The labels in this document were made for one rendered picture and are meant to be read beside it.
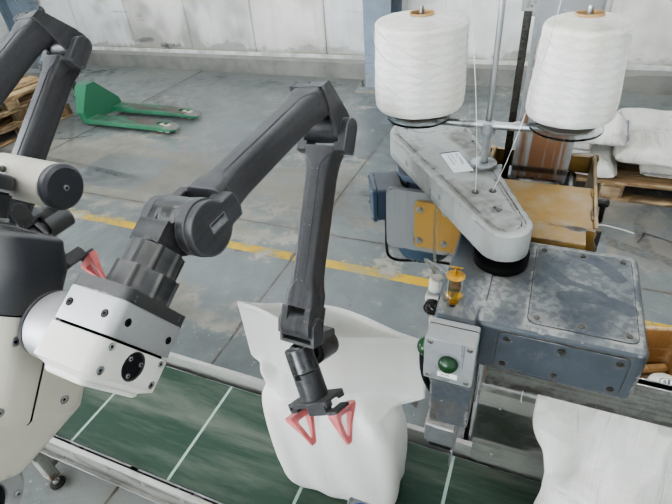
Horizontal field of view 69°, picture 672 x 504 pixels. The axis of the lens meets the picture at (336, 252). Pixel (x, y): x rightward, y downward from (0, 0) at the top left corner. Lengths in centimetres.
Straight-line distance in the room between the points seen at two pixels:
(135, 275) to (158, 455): 131
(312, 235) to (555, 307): 43
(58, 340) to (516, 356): 62
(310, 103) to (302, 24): 566
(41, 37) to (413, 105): 78
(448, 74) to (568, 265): 38
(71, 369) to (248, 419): 131
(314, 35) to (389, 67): 560
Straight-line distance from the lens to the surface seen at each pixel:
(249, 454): 179
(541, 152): 115
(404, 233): 118
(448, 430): 97
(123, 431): 200
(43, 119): 124
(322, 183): 92
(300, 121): 85
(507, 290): 83
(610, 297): 86
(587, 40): 85
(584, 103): 88
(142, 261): 64
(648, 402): 110
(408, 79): 88
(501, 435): 162
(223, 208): 68
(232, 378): 198
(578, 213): 105
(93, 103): 620
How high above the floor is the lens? 187
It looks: 36 degrees down
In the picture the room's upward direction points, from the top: 5 degrees counter-clockwise
